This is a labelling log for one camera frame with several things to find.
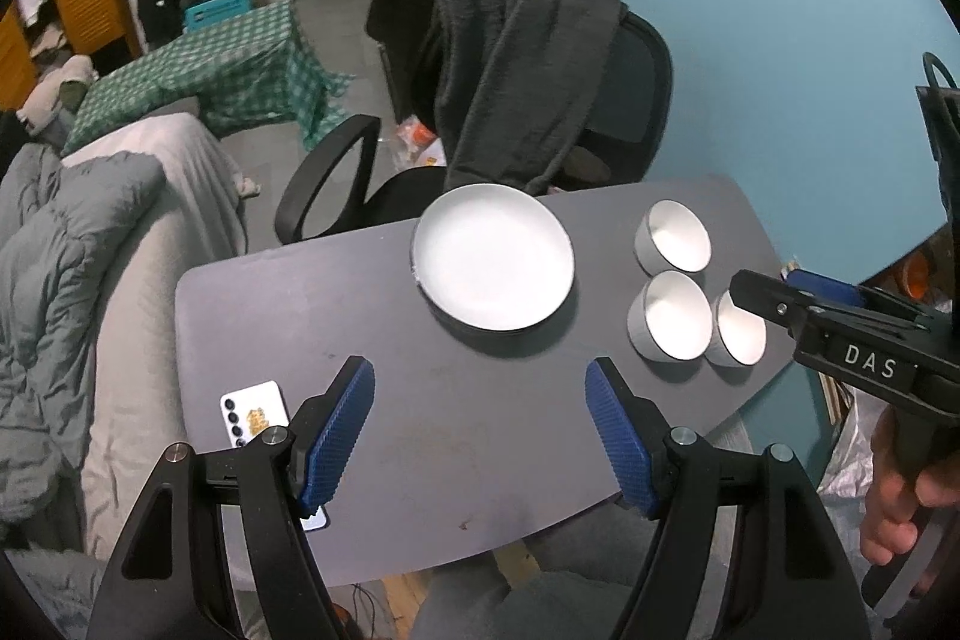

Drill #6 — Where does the person's right hand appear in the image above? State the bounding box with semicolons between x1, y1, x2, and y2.
861;408;960;565

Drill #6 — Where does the orange wooden wardrobe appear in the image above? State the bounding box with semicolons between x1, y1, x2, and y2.
2;0;142;109

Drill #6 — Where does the grey duvet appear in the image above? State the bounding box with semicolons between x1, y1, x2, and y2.
2;143;166;526

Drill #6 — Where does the turquoise plastic crate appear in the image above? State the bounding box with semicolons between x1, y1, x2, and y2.
184;0;254;32

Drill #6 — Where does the green checkered cloth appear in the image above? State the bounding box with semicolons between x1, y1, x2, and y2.
64;2;352;154

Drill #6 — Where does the dark grey fleece blanket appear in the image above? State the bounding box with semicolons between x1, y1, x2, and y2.
433;0;625;195

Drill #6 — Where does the white plate top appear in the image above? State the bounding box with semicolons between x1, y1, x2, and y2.
410;184;574;333

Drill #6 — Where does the black office chair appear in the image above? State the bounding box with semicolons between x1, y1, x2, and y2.
273;5;676;249

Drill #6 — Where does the light grey bed sheet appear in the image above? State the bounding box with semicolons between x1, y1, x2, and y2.
65;112;245;560

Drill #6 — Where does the white ribbed bowl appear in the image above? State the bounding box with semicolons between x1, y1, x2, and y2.
704;291;768;369
635;200;713;276
626;271;713;362

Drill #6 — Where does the white smartphone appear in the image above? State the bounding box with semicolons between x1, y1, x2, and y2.
218;378;331;534

